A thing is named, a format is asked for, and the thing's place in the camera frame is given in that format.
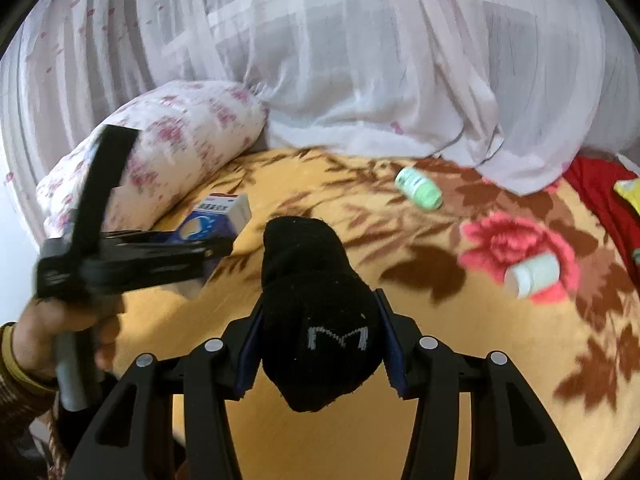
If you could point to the yellow bangle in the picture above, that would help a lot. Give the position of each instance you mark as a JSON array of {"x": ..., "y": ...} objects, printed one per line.
[{"x": 12, "y": 360}]

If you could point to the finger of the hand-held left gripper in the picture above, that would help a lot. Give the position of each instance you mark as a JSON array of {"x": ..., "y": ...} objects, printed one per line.
[
  {"x": 102, "y": 185},
  {"x": 165, "y": 260}
]

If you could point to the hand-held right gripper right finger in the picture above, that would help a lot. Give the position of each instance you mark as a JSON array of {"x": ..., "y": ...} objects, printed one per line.
[{"x": 395, "y": 355}]

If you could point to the pink floral rolled quilt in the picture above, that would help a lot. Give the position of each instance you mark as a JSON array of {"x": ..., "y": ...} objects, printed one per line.
[{"x": 190, "y": 125}]

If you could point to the person's left hand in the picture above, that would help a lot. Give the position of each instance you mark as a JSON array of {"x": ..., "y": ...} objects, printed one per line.
[{"x": 40, "y": 335}]

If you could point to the white pill bottle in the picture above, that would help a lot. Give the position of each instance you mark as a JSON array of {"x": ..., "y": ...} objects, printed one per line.
[{"x": 531, "y": 274}]

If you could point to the red cloth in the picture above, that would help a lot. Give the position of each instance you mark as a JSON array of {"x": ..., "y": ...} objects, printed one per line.
[{"x": 600, "y": 200}]

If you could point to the yellow floral blanket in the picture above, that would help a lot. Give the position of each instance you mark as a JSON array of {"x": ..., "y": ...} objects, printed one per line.
[{"x": 475, "y": 410}]

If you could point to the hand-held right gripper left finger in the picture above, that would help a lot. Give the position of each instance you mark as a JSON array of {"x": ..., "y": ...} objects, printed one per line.
[{"x": 247, "y": 360}]

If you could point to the black sock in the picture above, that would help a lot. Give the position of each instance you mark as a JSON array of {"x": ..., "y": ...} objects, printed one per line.
[{"x": 320, "y": 310}]

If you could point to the white sheer curtain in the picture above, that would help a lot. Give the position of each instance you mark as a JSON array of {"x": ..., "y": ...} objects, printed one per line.
[{"x": 350, "y": 45}]

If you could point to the small green and white bottle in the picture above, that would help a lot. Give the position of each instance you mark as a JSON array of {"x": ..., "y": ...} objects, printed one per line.
[{"x": 419, "y": 188}]

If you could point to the person's left forearm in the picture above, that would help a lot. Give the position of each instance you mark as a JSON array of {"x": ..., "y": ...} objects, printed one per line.
[{"x": 20, "y": 395}]

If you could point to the blue and white medicine box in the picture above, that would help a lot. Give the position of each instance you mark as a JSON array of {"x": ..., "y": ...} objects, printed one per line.
[{"x": 220, "y": 215}]

